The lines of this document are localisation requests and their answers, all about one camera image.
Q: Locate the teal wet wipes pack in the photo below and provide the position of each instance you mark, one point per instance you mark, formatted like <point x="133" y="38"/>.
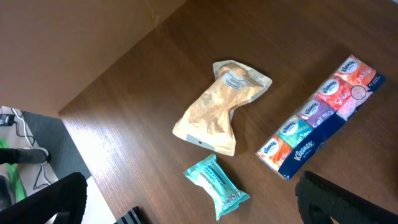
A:
<point x="210" y="176"/>

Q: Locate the black power adapter on floor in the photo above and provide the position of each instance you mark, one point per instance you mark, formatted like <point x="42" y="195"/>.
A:
<point x="6" y="119"/>

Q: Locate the crumpled brown paper pouch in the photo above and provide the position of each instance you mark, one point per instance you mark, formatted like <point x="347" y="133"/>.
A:
<point x="207" y="121"/>

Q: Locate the Kleenex tissue multipack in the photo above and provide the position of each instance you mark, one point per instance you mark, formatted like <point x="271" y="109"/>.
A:
<point x="320" y="117"/>

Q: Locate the black shoe on floor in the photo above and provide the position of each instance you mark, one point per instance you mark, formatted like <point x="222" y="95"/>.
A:
<point x="24" y="156"/>

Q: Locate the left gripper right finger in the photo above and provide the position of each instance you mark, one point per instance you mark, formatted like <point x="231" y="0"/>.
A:
<point x="322" y="201"/>

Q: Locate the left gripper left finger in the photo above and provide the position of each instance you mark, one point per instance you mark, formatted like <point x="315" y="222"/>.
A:
<point x="65" y="200"/>

